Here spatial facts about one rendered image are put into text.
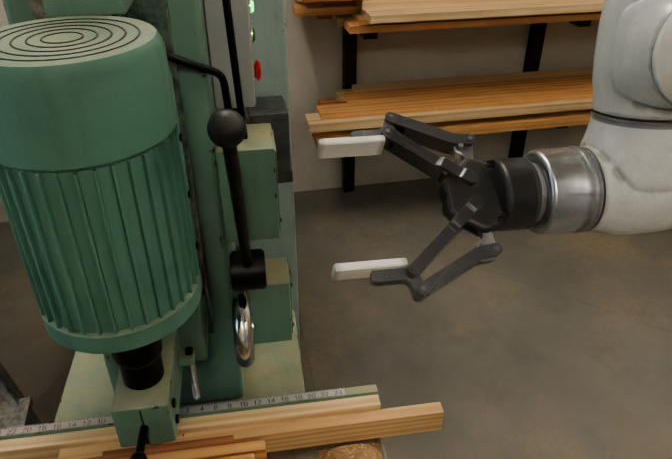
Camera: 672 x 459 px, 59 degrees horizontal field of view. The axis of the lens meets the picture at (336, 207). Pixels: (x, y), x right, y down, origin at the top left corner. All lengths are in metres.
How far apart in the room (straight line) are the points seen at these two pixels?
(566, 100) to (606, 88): 2.43
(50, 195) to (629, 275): 2.67
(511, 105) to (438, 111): 0.36
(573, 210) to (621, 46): 0.16
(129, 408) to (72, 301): 0.20
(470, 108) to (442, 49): 0.48
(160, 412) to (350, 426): 0.28
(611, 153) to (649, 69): 0.09
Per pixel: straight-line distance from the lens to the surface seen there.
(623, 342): 2.61
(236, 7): 0.85
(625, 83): 0.63
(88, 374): 1.25
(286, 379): 1.16
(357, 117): 2.68
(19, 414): 2.00
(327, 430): 0.91
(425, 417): 0.93
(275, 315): 0.96
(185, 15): 0.77
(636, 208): 0.65
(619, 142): 0.65
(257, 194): 0.85
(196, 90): 0.79
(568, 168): 0.63
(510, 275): 2.79
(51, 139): 0.54
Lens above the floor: 1.65
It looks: 32 degrees down
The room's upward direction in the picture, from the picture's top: straight up
